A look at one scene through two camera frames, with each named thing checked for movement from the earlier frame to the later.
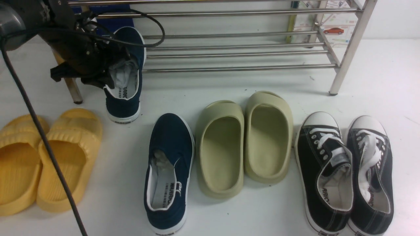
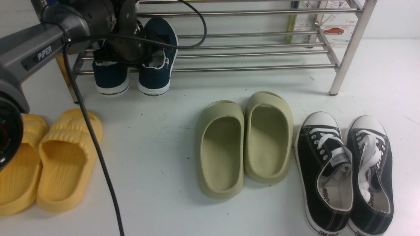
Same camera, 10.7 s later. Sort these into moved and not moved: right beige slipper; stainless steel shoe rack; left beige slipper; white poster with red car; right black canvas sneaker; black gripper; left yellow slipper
Moved: black gripper
Not moved: right beige slipper; left beige slipper; right black canvas sneaker; white poster with red car; stainless steel shoe rack; left yellow slipper
